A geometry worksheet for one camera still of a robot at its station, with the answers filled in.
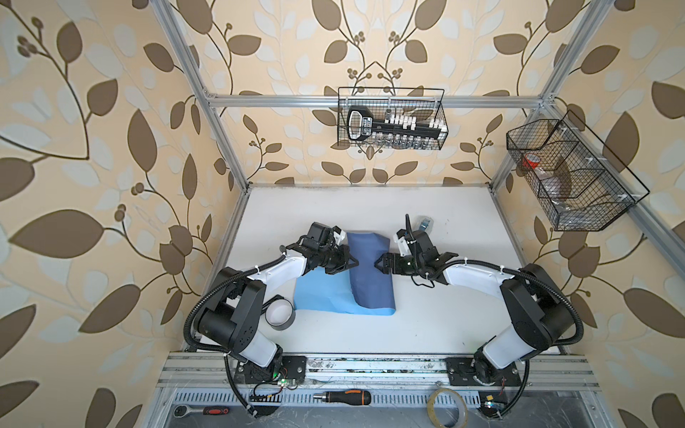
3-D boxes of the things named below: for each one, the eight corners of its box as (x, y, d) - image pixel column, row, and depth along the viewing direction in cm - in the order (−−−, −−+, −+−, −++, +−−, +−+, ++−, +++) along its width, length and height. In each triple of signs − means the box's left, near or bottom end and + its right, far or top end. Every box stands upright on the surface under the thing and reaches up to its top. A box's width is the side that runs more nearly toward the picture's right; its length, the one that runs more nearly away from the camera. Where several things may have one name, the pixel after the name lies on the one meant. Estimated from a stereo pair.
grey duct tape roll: (265, 330, 83) (262, 326, 80) (271, 303, 89) (268, 299, 86) (293, 330, 83) (291, 326, 80) (297, 303, 89) (295, 299, 86)
